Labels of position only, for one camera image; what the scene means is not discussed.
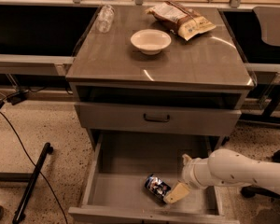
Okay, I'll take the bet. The clear plastic bottle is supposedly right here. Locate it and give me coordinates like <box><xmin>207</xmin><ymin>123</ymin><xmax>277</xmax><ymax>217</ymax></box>
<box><xmin>96</xmin><ymin>5</ymin><xmax>114</xmax><ymax>33</ymax></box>

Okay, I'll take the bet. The black stand leg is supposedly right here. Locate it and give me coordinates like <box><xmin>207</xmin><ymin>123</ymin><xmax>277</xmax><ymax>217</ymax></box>
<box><xmin>12</xmin><ymin>143</ymin><xmax>53</xmax><ymax>224</ymax></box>

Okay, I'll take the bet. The blue pepsi can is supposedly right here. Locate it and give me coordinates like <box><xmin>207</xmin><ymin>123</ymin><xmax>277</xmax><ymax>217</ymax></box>
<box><xmin>145</xmin><ymin>175</ymin><xmax>171</xmax><ymax>202</ymax></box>

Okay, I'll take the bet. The chip bag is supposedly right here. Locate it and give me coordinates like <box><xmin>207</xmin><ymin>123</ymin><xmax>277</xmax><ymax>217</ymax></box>
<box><xmin>146</xmin><ymin>1</ymin><xmax>216</xmax><ymax>41</ymax></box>

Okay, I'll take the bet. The open middle drawer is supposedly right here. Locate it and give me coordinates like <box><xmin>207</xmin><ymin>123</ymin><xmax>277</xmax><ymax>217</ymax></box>
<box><xmin>69</xmin><ymin>132</ymin><xmax>240</xmax><ymax>224</ymax></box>

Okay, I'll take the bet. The black floor cable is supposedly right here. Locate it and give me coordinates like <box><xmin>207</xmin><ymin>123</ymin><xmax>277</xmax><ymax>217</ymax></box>
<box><xmin>0</xmin><ymin>109</ymin><xmax>69</xmax><ymax>224</ymax></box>

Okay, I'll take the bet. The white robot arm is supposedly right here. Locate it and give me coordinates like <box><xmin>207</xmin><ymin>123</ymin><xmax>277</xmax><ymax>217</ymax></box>
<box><xmin>164</xmin><ymin>148</ymin><xmax>280</xmax><ymax>203</ymax></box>

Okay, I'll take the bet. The grey drawer cabinet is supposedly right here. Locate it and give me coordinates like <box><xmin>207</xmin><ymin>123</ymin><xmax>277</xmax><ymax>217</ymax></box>
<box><xmin>66</xmin><ymin>6</ymin><xmax>254</xmax><ymax>147</ymax></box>

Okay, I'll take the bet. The white bowl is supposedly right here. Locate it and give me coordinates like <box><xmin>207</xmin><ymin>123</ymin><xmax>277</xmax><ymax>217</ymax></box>
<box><xmin>131</xmin><ymin>29</ymin><xmax>171</xmax><ymax>55</ymax></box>

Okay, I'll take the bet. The top drawer with handle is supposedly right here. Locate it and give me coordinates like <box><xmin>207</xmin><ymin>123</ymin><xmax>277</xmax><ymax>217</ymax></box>
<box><xmin>75</xmin><ymin>103</ymin><xmax>241</xmax><ymax>136</ymax></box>

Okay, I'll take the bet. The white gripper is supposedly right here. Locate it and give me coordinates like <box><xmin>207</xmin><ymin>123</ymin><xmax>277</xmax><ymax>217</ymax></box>
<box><xmin>163</xmin><ymin>154</ymin><xmax>213</xmax><ymax>204</ymax></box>

